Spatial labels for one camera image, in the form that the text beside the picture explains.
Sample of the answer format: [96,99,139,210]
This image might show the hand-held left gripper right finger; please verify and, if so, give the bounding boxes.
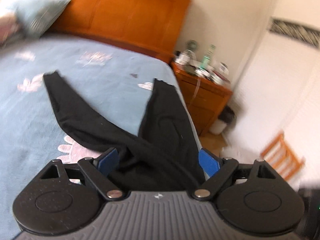
[192,149,278,200]

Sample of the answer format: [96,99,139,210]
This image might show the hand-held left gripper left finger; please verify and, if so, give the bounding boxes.
[40,147,125,200]

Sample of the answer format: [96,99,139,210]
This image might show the black pants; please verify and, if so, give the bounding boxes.
[43,71,207,192]

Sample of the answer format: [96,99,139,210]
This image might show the white trash bin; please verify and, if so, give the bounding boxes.
[209,106,236,135]

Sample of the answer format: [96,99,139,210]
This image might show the wooden chair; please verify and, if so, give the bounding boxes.
[260,131,306,182]

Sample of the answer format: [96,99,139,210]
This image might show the wooden nightstand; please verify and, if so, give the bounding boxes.
[171,61,233,137]

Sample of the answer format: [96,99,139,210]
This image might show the blue floral bed sheet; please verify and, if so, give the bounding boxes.
[0,35,202,240]

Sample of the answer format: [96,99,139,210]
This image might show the green bottle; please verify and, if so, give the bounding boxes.
[200,44,217,70]

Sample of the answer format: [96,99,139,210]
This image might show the small desk fan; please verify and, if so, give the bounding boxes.
[186,40,198,53]

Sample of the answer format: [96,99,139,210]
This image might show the wooden headboard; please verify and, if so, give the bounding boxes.
[49,0,192,63]

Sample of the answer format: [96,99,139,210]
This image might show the blue pillow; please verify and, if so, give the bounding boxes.
[11,0,74,39]

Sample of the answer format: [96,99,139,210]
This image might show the pink floral quilt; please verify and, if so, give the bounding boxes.
[0,7,21,46]

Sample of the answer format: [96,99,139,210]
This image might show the white charging cable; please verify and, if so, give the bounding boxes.
[190,52,201,101]

